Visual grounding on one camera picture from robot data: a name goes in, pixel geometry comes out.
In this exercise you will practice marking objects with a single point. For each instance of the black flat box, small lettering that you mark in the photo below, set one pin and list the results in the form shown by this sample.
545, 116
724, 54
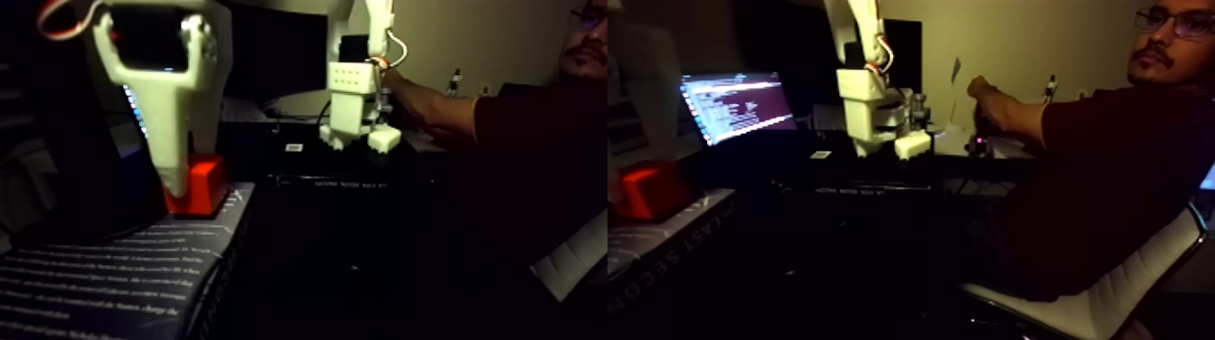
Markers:
351, 180

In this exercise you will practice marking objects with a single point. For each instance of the black computer monitor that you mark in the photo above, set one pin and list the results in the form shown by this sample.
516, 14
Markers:
275, 52

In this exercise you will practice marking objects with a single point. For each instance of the person's hand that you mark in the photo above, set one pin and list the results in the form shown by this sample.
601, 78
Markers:
983, 93

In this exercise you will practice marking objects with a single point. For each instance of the black box with white text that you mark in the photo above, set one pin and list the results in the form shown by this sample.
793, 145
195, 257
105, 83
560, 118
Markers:
114, 275

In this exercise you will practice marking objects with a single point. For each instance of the small bottle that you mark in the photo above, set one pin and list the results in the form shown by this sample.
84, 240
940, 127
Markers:
456, 84

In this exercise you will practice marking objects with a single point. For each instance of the small white tag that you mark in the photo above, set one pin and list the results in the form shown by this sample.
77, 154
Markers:
294, 147

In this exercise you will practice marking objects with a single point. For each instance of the red cube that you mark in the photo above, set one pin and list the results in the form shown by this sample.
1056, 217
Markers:
201, 187

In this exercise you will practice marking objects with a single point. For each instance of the open laptop with lit screen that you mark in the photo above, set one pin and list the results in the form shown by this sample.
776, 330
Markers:
133, 106

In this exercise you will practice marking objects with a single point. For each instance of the white chair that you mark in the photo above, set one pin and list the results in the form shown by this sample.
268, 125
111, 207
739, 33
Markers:
1092, 309

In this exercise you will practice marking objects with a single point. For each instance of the person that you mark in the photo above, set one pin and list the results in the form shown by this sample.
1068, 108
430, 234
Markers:
1111, 190

